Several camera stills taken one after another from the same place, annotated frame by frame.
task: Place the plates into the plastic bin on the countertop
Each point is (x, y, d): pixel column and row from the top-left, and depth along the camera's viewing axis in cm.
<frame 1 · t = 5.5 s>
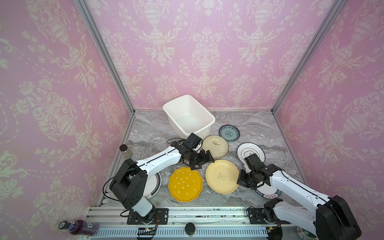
left hand: (210, 165, 80), fingers open
right hand: (236, 181, 83), fingers closed
blue floral small plate: (230, 132, 109), on the table
white plate green cloud emblem: (246, 149, 100), on the table
cream plate with plant drawing: (218, 145, 102), on the table
white plastic bin: (188, 116, 119), on the table
pale yellow round plate: (221, 176, 89), on the table
yellow scalloped dotted plate: (185, 184, 86), on the table
white plate green lettered rim: (267, 191, 82), point 2 cm above the table
small jar black lid: (123, 147, 90), point 11 cm above the table

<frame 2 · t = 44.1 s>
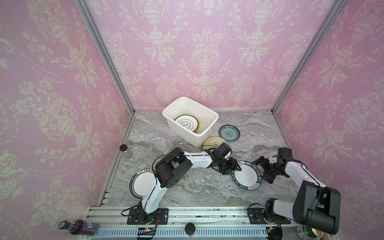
left hand: (239, 173, 84), fingers open
right hand: (257, 168, 88), fingers open
white plate green cloud emblem: (189, 122, 112), point 4 cm above the table
white plate green lettered rim: (249, 178, 87), point 2 cm above the table
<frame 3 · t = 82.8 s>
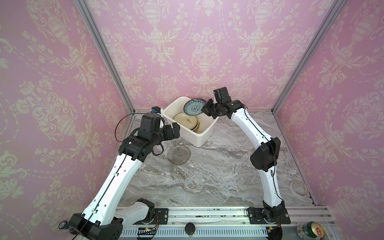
left hand: (173, 128, 70), fingers open
right hand: (201, 108, 87), fingers closed
blue floral small plate: (193, 106, 94), point 24 cm above the table
cream plate with plant drawing: (189, 121, 110), point 5 cm above the table
clear glass plate: (179, 154, 99), on the table
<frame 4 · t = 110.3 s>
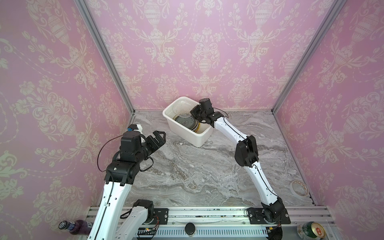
left hand: (161, 138, 68), fingers open
right hand: (189, 110, 99), fingers closed
